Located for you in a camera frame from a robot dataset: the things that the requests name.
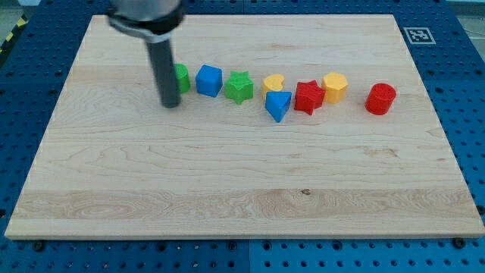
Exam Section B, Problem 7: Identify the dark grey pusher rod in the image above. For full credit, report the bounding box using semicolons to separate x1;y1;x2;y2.
146;35;181;108

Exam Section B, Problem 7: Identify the blue triangle block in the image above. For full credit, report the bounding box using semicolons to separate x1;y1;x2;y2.
265;91;292;123

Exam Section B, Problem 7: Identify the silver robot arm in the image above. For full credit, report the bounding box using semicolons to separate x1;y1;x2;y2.
107;0;186;108

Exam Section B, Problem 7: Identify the yellow heart block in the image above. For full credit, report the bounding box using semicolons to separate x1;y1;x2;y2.
261;74;285;100

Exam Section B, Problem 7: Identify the green cylinder block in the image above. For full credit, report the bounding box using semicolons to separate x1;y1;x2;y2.
175;63;191;93

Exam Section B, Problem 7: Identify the blue cube block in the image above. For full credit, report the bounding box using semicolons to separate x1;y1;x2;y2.
196;64;223;98

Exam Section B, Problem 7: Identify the green star block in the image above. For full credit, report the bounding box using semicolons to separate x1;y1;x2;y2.
224;71;254;105

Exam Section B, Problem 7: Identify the wooden board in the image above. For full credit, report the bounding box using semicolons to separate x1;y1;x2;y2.
5;14;484;240

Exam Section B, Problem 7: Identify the red star block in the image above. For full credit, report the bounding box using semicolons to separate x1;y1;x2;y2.
294;80;326;115

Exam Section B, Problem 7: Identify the yellow hexagon block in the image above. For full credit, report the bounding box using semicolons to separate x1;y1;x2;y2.
321;72;349;104

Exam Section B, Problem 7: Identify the red cylinder block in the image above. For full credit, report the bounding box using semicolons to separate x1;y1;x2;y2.
365;83;396;115

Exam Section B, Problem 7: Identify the white fiducial marker tag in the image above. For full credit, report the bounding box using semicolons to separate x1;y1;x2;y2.
403;27;436;45

